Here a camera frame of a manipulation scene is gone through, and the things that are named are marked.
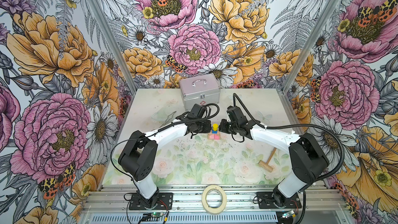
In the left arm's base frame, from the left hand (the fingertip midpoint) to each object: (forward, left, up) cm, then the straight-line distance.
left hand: (209, 132), depth 89 cm
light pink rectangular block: (0, -2, -7) cm, 7 cm away
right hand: (+1, -6, 0) cm, 6 cm away
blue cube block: (+1, -3, -1) cm, 3 cm away
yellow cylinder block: (+1, -3, +3) cm, 4 cm away
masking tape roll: (-36, +1, -6) cm, 36 cm away
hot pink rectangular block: (0, -4, -7) cm, 8 cm away
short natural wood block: (+1, -1, -3) cm, 3 cm away
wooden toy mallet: (-16, -29, -7) cm, 34 cm away
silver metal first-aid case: (+28, +3, +6) cm, 29 cm away
